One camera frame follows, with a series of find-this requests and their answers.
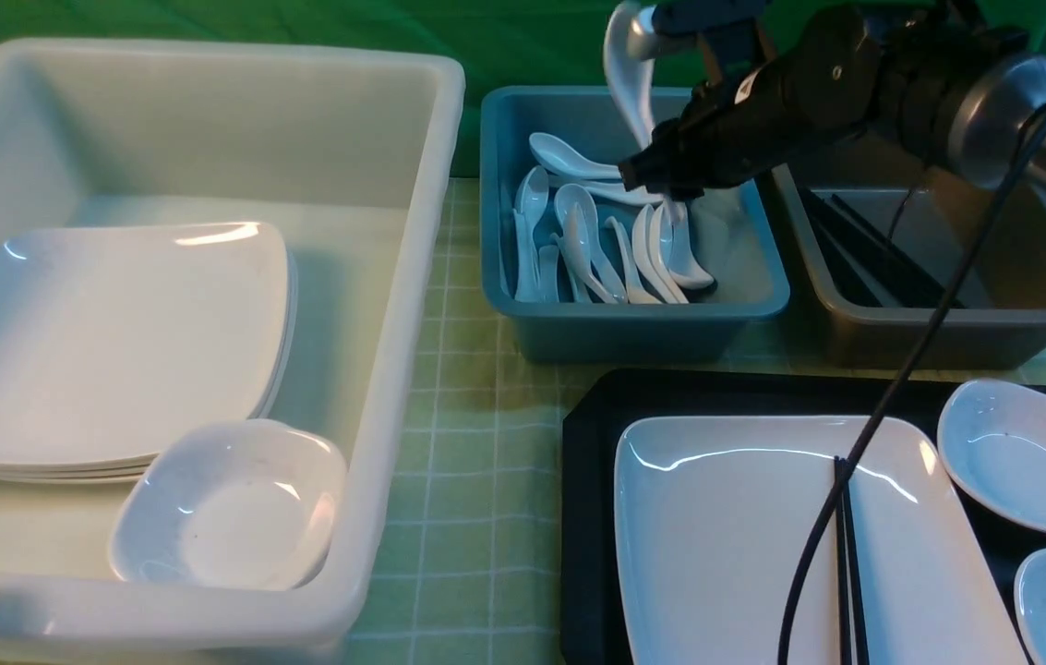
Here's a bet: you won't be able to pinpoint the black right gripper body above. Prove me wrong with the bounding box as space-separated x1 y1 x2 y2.
619 5 883 200

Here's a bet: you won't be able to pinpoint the white ceramic spoon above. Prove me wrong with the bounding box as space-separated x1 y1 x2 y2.
602 1 656 150

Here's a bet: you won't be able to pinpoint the white small square bowl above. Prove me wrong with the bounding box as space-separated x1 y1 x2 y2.
936 379 1046 534

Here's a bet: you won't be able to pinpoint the large white rectangular plate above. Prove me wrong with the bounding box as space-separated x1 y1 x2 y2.
614 416 1028 664

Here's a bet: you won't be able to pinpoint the black chopstick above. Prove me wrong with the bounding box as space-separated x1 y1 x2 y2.
840 481 870 664
835 491 856 665

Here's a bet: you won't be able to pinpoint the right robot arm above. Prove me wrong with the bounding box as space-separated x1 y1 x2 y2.
602 1 1046 200

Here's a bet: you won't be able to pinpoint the black chopsticks in bin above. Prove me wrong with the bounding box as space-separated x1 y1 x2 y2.
800 189 943 308

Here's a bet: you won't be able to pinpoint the brown plastic bin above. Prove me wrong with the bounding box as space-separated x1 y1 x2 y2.
756 135 1046 370

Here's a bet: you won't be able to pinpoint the stack of white square plates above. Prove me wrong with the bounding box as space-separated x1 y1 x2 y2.
0 222 297 477

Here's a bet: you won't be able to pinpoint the white spoons pile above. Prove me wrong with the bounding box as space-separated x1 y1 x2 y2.
511 132 715 306

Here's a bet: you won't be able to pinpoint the white bowl in tub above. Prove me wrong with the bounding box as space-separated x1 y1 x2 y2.
108 419 348 590

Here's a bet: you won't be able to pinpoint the blue-grey plastic bin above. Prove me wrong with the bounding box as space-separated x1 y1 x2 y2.
480 87 791 365

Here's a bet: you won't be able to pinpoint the green backdrop cloth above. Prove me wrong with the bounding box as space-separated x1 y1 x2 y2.
0 0 1046 178

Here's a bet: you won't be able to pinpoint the large white plastic tub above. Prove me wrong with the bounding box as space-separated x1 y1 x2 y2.
0 39 467 664

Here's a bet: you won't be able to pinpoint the black serving tray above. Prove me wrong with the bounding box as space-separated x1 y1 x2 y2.
559 368 1046 664

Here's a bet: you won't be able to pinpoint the green checkered table mat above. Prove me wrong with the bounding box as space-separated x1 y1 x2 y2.
338 177 1046 665

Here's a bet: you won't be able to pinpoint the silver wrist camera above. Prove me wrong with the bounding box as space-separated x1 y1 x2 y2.
626 1 770 62

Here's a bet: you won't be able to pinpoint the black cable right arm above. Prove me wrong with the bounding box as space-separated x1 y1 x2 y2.
776 46 1046 665

